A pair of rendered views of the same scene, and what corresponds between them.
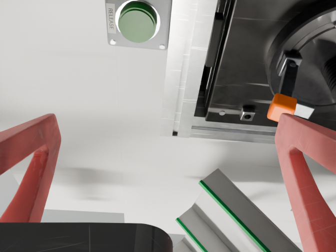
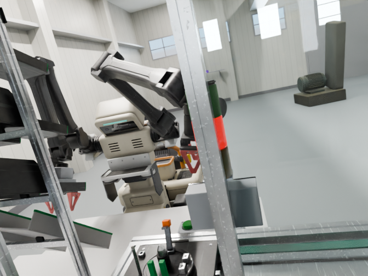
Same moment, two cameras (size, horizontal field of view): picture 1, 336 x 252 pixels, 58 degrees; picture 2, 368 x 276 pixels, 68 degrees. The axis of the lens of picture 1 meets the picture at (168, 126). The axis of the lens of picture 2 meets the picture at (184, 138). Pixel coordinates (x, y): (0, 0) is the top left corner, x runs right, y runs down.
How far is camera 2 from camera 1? 75 cm
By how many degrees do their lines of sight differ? 73
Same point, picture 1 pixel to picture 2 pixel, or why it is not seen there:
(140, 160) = (93, 258)
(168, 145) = (99, 268)
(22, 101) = (150, 221)
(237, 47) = (176, 246)
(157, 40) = (181, 230)
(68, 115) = (137, 233)
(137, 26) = (188, 223)
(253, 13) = (189, 246)
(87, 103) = not seen: hidden behind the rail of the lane
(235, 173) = not seen: outside the picture
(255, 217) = (90, 237)
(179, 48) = (177, 235)
